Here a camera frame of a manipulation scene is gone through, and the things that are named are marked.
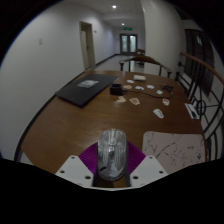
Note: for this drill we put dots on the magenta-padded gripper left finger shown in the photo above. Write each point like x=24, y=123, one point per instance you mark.
x=71, y=168

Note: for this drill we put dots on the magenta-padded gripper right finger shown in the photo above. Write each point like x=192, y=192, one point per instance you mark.
x=150, y=168

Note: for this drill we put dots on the translucent silver computer mouse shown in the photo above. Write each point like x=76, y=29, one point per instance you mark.
x=112, y=153

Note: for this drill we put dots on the white marble-print mouse pad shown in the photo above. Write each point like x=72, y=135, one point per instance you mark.
x=173, y=150

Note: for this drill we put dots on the large white oval sticker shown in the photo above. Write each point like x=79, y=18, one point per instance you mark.
x=158, y=113

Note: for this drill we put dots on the red and white sticker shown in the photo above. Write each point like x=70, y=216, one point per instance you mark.
x=166, y=102

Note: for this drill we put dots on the orange and white sticker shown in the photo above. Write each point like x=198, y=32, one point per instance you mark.
x=134, y=101

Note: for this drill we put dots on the beige cut-out sticker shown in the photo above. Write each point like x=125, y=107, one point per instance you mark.
x=121, y=99

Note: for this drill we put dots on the small white sticker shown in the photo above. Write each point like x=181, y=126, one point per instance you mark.
x=130, y=81
x=150, y=86
x=159, y=92
x=139, y=87

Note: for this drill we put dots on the black closed laptop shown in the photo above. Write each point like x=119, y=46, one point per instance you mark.
x=85, y=90

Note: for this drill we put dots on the round tan sticker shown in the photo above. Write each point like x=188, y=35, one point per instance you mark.
x=127, y=87

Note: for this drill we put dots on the small black box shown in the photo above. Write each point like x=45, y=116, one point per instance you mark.
x=116, y=89

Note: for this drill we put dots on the wooden chair with metal back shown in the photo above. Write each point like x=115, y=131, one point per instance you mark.
x=203, y=100

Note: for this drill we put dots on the small white flat box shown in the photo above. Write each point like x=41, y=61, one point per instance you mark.
x=139, y=78

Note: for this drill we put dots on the wooden round-back armchair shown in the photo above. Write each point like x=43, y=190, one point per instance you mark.
x=146, y=60

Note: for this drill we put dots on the dark framed window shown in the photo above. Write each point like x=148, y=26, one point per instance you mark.
x=200, y=56

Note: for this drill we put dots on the pale wooden side door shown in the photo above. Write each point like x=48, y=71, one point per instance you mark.
x=87, y=45

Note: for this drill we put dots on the glass double door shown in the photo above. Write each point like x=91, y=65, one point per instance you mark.
x=128, y=44

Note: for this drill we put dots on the green exit sign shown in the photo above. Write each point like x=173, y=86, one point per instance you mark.
x=127, y=29

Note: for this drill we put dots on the round ceiling light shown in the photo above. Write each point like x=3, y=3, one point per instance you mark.
x=114, y=6
x=122, y=24

